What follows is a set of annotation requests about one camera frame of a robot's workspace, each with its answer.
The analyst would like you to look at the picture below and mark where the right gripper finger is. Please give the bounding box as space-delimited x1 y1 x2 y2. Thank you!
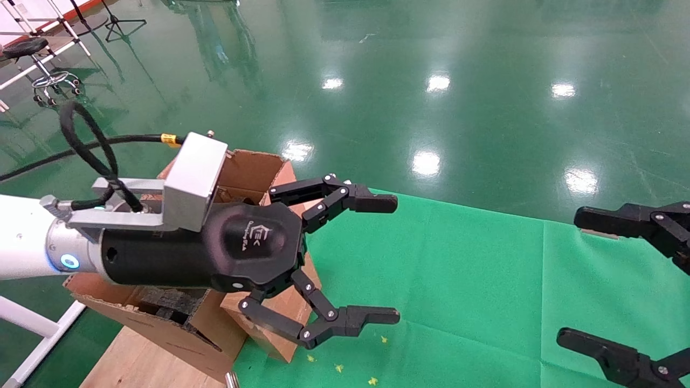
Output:
557 329 690 388
574 202 690 273

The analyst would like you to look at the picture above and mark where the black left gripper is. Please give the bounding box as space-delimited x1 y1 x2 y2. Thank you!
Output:
100 174 401 350

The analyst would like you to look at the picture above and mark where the large open cardboard carton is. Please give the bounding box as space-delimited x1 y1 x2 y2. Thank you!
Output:
64 149 323 384

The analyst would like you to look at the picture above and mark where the green table cloth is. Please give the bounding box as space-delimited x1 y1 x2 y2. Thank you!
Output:
231 189 690 388

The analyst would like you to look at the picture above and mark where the dark grey foam block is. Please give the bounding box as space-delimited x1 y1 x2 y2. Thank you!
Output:
129 286 210 330

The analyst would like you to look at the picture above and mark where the black tripod stand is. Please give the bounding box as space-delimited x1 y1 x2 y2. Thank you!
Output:
100 0 148 43

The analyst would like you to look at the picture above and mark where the black round base stand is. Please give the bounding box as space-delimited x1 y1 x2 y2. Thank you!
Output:
65 0 109 36

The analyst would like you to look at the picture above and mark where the black wheeled stool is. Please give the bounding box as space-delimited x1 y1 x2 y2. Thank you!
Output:
2 37 84 107

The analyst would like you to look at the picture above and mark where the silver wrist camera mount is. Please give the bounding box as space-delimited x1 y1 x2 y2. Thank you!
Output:
68 131 229 243

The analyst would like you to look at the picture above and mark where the black cable with yellow tag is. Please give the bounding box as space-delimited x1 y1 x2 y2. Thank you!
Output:
0 133 185 183

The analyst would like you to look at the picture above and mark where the black looped cable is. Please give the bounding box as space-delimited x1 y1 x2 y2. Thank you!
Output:
58 100 145 213

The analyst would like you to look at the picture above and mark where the white metal frame tube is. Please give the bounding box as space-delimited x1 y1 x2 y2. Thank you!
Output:
0 295 88 388

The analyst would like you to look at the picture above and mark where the white frame table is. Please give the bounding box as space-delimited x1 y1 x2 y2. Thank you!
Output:
0 0 92 91

